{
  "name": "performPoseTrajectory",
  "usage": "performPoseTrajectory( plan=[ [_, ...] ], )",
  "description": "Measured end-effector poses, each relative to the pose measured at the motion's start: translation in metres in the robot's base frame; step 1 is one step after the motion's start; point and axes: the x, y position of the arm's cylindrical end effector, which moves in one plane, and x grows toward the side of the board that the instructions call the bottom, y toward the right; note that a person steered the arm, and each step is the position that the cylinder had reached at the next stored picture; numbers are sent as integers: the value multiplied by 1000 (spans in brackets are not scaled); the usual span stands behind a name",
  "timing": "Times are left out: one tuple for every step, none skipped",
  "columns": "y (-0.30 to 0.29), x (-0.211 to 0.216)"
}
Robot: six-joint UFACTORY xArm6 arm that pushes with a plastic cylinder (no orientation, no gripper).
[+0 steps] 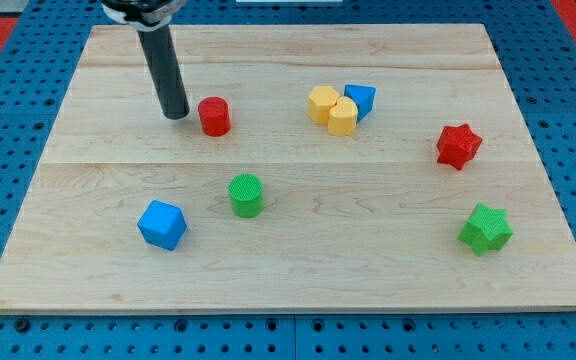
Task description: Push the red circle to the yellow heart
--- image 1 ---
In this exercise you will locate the light wooden board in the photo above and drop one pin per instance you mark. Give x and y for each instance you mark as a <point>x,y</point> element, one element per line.
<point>364,223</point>

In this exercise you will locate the yellow heart block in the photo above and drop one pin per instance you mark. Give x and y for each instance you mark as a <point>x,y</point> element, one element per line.
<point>343,117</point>

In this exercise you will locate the red cylinder block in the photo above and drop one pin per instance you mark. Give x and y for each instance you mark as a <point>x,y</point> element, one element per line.
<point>214,116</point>

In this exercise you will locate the blue cube block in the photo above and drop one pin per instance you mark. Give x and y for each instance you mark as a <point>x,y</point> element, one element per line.
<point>162,225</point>

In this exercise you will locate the blue triangle block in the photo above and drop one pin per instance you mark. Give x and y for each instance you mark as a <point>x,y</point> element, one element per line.
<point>363,97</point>

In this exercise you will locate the green star block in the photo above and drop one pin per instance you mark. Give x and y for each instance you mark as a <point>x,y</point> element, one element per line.
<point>486,229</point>

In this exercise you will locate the yellow hexagon block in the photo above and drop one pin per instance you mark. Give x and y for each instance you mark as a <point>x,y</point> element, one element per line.
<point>320,101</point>

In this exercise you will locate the green cylinder block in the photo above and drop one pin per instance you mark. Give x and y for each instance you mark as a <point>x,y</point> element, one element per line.
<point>246,195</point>

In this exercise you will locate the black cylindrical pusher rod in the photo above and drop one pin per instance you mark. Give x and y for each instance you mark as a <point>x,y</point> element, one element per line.
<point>161,58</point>

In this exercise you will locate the red star block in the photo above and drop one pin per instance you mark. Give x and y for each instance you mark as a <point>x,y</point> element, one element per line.
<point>457,145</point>

